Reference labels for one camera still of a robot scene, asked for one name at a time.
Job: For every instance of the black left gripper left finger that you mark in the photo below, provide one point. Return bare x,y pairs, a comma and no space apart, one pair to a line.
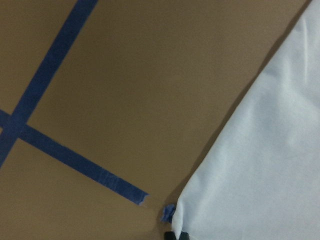
169,235

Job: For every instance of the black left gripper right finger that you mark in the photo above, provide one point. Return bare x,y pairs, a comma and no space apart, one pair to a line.
184,236

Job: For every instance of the light blue t-shirt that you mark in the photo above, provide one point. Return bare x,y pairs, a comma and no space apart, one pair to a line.
261,178

